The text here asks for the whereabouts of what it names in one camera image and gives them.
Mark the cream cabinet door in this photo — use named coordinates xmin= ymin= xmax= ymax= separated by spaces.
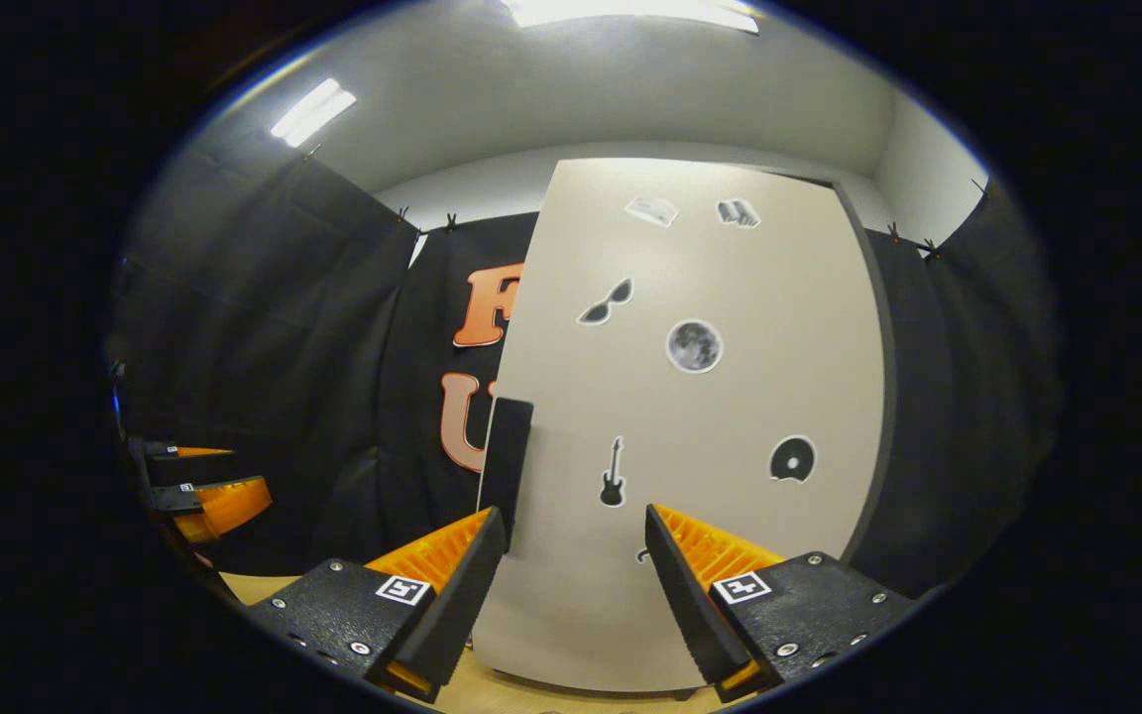
xmin=472 ymin=157 xmax=889 ymax=693

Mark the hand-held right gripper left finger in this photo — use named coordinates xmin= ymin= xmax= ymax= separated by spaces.
xmin=246 ymin=506 xmax=511 ymax=703

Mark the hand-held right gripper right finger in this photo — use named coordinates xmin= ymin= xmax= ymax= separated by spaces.
xmin=643 ymin=503 xmax=919 ymax=703

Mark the black cabinet door handle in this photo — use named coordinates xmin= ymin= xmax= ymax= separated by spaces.
xmin=477 ymin=397 xmax=535 ymax=551

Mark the row of black cloth clips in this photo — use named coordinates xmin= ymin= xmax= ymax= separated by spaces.
xmin=303 ymin=144 xmax=988 ymax=261

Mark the large ceiling light panel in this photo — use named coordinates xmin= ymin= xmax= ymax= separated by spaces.
xmin=502 ymin=0 xmax=760 ymax=36

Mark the small ceiling light panel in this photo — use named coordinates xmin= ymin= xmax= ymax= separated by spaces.
xmin=270 ymin=78 xmax=358 ymax=149

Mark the black backdrop cloth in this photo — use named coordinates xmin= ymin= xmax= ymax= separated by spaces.
xmin=105 ymin=154 xmax=1063 ymax=601

